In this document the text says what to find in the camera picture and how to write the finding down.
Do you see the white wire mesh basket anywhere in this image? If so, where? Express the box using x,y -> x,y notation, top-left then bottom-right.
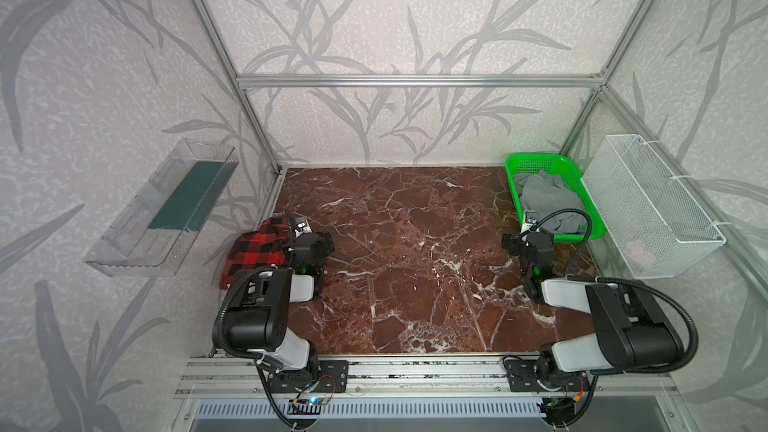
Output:
582,134 -> 726,280

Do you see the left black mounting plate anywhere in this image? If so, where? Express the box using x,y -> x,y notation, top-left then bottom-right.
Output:
267,359 -> 350,393

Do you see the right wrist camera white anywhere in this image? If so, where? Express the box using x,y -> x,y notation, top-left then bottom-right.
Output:
520,210 -> 540,234

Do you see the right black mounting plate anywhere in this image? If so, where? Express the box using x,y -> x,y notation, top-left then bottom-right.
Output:
501,355 -> 591,395

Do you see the clear plastic wall tray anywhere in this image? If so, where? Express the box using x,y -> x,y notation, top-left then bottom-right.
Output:
84,139 -> 239,278

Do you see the grey shirt in basket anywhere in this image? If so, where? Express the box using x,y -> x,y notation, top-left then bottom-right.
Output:
513,170 -> 587,235

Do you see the green plastic basket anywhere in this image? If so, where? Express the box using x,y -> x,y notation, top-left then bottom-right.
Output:
505,153 -> 607,240

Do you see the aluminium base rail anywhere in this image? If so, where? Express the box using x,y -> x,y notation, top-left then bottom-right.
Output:
173,355 -> 685,400

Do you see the black mounting plate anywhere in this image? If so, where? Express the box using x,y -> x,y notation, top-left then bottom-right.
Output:
267,359 -> 350,393
501,355 -> 591,395

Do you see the aluminium frame crossbar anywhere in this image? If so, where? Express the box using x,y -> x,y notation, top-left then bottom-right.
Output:
236,74 -> 602,90

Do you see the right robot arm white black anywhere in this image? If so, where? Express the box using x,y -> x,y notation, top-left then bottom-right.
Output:
501,230 -> 700,381

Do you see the red black plaid shirt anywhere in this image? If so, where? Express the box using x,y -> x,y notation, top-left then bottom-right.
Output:
219,215 -> 291,291

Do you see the right black corrugated cable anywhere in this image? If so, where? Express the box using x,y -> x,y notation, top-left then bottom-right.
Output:
530,207 -> 700,373

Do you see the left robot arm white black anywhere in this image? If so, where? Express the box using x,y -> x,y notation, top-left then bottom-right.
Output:
212,230 -> 334,381

